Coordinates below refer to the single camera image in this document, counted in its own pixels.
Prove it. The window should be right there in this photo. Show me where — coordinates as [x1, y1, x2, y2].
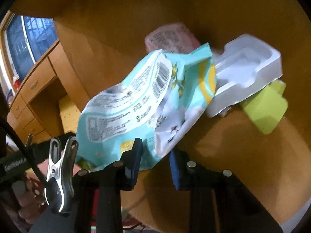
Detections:
[1, 12, 59, 78]

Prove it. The red patterned cloth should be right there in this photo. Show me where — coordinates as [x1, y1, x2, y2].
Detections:
[24, 172, 49, 207]

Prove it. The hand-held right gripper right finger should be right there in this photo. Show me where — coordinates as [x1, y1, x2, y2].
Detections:
[169, 149, 285, 233]

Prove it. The teal snack bag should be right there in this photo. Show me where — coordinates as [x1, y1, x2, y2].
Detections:
[76, 42, 217, 171]

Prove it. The person's left hand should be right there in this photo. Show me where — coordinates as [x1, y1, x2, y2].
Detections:
[17, 189, 34, 225]

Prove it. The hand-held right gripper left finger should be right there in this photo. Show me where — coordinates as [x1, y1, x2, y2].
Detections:
[72, 138, 143, 233]

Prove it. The green and white box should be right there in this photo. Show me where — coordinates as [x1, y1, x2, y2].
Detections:
[239, 80, 288, 135]

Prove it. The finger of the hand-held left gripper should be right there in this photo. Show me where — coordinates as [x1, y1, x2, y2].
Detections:
[57, 131, 78, 142]

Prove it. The wooden desk with drawers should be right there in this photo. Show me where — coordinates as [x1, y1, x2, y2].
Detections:
[7, 39, 82, 139]

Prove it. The yellow patterned mat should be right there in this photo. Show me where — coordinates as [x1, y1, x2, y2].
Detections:
[58, 95, 82, 134]

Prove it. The white plastic bag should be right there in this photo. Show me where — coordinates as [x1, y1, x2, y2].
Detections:
[144, 22, 202, 54]

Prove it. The white plastic tray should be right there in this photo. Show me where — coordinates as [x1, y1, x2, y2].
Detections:
[205, 33, 283, 119]

